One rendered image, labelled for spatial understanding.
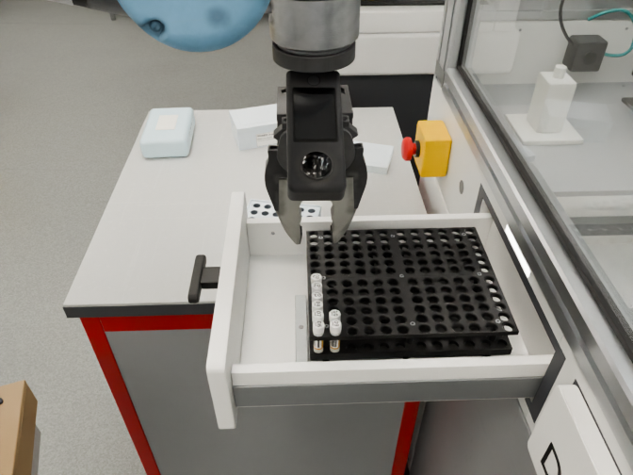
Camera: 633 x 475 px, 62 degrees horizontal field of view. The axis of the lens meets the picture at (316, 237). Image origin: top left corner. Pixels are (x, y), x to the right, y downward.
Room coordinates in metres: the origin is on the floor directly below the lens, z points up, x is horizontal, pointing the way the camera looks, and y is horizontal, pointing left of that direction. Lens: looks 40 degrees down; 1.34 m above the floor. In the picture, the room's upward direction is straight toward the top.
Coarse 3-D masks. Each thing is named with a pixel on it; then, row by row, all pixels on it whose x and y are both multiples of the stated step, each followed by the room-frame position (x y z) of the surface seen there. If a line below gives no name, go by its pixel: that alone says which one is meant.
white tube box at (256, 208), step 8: (256, 200) 0.74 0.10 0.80; (264, 200) 0.74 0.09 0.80; (248, 208) 0.72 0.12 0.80; (256, 208) 0.72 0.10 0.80; (264, 208) 0.72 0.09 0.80; (272, 208) 0.72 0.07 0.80; (304, 208) 0.72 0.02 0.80; (312, 208) 0.72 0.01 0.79; (320, 208) 0.72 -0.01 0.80; (248, 216) 0.70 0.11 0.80; (256, 216) 0.70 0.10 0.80; (264, 216) 0.70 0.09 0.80; (272, 216) 0.70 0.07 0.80; (304, 216) 0.70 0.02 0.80; (312, 216) 0.70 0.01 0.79; (320, 216) 0.72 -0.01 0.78
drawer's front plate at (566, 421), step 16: (560, 400) 0.27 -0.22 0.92; (576, 400) 0.27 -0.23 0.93; (544, 416) 0.28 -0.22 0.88; (560, 416) 0.26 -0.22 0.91; (576, 416) 0.25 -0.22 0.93; (544, 432) 0.27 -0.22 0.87; (560, 432) 0.25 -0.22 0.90; (576, 432) 0.24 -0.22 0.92; (592, 432) 0.24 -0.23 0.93; (528, 448) 0.28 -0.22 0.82; (544, 448) 0.26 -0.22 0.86; (560, 448) 0.24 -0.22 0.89; (576, 448) 0.23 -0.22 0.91; (592, 448) 0.22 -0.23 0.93; (544, 464) 0.25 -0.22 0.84; (560, 464) 0.23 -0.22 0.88; (576, 464) 0.22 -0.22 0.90; (592, 464) 0.21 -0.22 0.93; (608, 464) 0.21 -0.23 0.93
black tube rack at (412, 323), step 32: (352, 256) 0.48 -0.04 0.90; (384, 256) 0.52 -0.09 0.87; (416, 256) 0.48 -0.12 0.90; (448, 256) 0.48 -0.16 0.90; (480, 256) 0.48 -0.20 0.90; (352, 288) 0.43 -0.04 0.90; (384, 288) 0.43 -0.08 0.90; (416, 288) 0.43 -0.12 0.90; (448, 288) 0.43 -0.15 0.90; (480, 288) 0.43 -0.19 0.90; (352, 320) 0.41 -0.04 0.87; (384, 320) 0.41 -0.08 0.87; (416, 320) 0.38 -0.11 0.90; (448, 320) 0.38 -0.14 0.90; (480, 320) 0.38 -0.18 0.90; (512, 320) 0.38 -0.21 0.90; (320, 352) 0.36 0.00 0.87; (352, 352) 0.36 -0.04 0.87; (384, 352) 0.36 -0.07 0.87; (416, 352) 0.36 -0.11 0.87; (448, 352) 0.36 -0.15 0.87; (480, 352) 0.37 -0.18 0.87
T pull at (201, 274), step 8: (200, 256) 0.47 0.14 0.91; (200, 264) 0.46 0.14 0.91; (192, 272) 0.44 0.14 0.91; (200, 272) 0.44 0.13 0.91; (208, 272) 0.44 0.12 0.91; (216, 272) 0.44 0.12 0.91; (192, 280) 0.43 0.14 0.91; (200, 280) 0.43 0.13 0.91; (208, 280) 0.43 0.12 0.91; (216, 280) 0.43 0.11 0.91; (192, 288) 0.42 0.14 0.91; (200, 288) 0.42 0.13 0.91; (208, 288) 0.43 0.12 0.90; (192, 296) 0.41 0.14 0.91; (200, 296) 0.42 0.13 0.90
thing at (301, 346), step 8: (296, 296) 0.47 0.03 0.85; (304, 296) 0.47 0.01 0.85; (296, 304) 0.45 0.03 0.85; (304, 304) 0.45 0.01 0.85; (296, 312) 0.44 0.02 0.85; (304, 312) 0.44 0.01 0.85; (296, 320) 0.43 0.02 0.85; (304, 320) 0.43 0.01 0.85; (296, 328) 0.42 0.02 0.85; (304, 328) 0.41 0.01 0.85; (296, 336) 0.40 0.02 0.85; (304, 336) 0.40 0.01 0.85; (296, 344) 0.39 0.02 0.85; (304, 344) 0.39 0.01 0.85; (296, 352) 0.38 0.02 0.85; (304, 352) 0.38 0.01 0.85; (296, 360) 0.37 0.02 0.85; (304, 360) 0.37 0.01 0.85
